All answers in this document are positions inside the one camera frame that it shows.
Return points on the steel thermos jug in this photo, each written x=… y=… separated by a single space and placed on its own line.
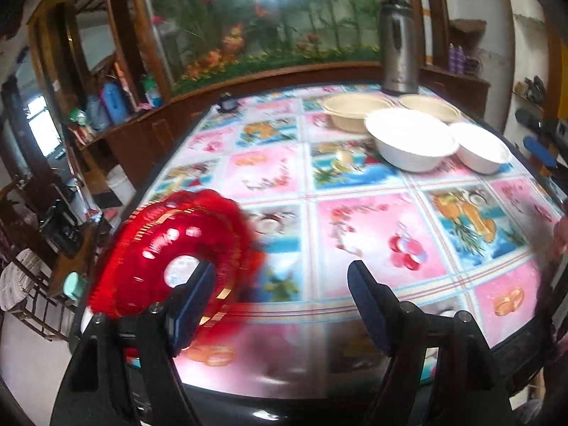
x=399 y=49

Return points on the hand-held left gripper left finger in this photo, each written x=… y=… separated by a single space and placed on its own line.
x=195 y=306

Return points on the printed fruit tablecloth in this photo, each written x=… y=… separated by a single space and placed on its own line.
x=364 y=230

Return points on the teal cup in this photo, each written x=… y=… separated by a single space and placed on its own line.
x=73 y=286

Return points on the green and white bottle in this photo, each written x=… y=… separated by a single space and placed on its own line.
x=151 y=91

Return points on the small black device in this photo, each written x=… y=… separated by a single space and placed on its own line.
x=227 y=104

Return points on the purple bottles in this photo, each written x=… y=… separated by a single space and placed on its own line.
x=457 y=58

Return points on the red scalloped plastic plate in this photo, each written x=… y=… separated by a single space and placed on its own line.
x=173 y=248

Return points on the beige ribbed plastic bowl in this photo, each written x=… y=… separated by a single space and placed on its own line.
x=346 y=113

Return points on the blue plastic bottle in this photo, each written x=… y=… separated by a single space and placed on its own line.
x=113 y=103

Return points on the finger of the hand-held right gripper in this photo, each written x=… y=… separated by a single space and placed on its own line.
x=537 y=123
x=539 y=153

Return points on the wooden chair with patterned cushion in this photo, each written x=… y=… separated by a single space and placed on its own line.
x=26 y=284

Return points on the small white bowl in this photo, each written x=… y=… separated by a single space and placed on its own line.
x=483 y=146

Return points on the large white bowl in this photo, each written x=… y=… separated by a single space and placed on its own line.
x=410 y=140

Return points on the beige shallow plate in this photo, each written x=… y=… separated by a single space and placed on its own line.
x=428 y=106

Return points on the white plastic bucket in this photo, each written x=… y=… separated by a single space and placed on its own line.
x=120 y=183

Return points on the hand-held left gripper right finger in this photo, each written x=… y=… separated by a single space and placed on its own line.
x=368 y=306

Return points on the fish tank with flower backdrop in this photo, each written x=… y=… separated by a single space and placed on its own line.
x=275 y=22

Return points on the window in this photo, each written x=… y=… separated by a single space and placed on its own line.
x=42 y=126

